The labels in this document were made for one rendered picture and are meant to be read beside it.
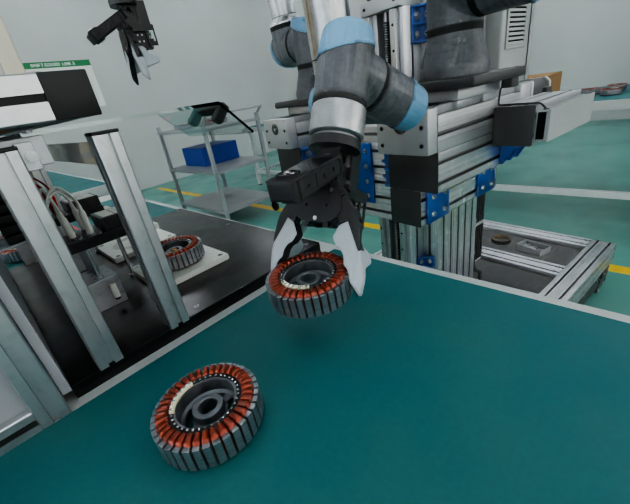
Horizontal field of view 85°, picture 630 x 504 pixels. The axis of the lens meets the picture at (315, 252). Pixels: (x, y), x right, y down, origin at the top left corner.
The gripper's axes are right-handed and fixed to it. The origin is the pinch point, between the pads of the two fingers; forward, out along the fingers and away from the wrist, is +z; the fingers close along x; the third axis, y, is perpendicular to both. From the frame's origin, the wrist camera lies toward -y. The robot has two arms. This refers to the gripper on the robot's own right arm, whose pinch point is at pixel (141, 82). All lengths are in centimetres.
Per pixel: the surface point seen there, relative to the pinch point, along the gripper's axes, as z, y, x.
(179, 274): 37, -19, -55
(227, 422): 36, -27, -93
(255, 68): -42, 358, 542
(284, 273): 30, -12, -83
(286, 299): 31, -15, -88
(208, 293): 38, -17, -65
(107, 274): 33, -30, -53
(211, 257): 37, -12, -54
